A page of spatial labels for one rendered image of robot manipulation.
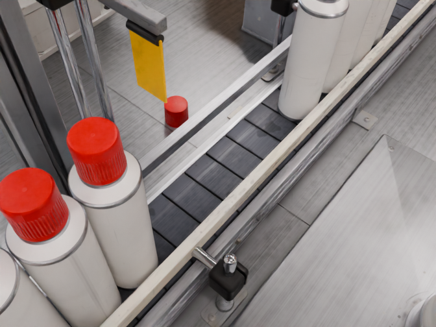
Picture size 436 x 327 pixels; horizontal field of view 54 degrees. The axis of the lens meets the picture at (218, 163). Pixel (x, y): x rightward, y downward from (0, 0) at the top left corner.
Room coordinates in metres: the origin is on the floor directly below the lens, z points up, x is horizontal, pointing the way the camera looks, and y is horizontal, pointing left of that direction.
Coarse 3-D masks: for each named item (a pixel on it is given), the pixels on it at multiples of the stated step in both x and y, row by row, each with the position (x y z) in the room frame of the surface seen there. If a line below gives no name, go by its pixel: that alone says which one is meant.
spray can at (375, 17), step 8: (376, 0) 0.49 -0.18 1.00; (384, 0) 0.49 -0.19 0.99; (376, 8) 0.49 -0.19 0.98; (384, 8) 0.49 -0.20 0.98; (368, 16) 0.49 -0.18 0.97; (376, 16) 0.49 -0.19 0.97; (368, 24) 0.49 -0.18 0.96; (376, 24) 0.49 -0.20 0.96; (368, 32) 0.49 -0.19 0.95; (376, 32) 0.50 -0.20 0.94; (360, 40) 0.49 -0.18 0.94; (368, 40) 0.49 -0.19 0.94; (360, 48) 0.49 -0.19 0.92; (368, 48) 0.49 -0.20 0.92; (360, 56) 0.49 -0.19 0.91; (352, 64) 0.49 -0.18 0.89
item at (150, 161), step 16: (288, 48) 0.43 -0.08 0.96; (256, 64) 0.39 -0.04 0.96; (272, 64) 0.40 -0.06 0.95; (240, 80) 0.36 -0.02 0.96; (256, 80) 0.38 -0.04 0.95; (224, 96) 0.34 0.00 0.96; (208, 112) 0.31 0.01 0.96; (192, 128) 0.29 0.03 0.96; (160, 144) 0.27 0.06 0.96; (176, 144) 0.27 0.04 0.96; (144, 160) 0.24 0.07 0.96; (160, 160) 0.25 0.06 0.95; (144, 176) 0.23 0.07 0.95
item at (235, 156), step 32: (416, 0) 0.68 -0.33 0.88; (384, 32) 0.58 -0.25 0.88; (256, 128) 0.37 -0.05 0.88; (288, 128) 0.37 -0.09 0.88; (224, 160) 0.31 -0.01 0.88; (256, 160) 0.31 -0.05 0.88; (288, 160) 0.32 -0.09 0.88; (192, 192) 0.26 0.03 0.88; (224, 192) 0.27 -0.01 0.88; (256, 192) 0.27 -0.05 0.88; (160, 224) 0.22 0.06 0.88; (192, 224) 0.22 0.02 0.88; (224, 224) 0.22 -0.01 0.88; (160, 256) 0.18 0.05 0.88
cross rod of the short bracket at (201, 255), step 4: (196, 248) 0.18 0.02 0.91; (200, 248) 0.18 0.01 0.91; (192, 252) 0.18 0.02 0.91; (196, 252) 0.18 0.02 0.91; (200, 252) 0.18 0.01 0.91; (204, 252) 0.18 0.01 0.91; (192, 256) 0.17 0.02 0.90; (196, 256) 0.17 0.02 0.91; (200, 256) 0.17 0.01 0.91; (204, 256) 0.17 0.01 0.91; (208, 256) 0.17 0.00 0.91; (200, 260) 0.17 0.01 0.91; (204, 260) 0.17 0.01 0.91; (208, 260) 0.17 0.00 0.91; (212, 260) 0.17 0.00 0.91; (216, 260) 0.17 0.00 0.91; (204, 264) 0.17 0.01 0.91; (208, 264) 0.17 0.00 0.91; (212, 264) 0.16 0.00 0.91; (208, 268) 0.16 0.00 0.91
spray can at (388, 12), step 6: (390, 0) 0.54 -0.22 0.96; (396, 0) 0.55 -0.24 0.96; (390, 6) 0.54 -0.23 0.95; (390, 12) 0.55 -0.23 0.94; (384, 18) 0.54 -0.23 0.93; (384, 24) 0.55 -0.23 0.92; (378, 30) 0.54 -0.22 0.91; (384, 30) 0.55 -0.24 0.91; (378, 36) 0.54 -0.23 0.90; (378, 42) 0.55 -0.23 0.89
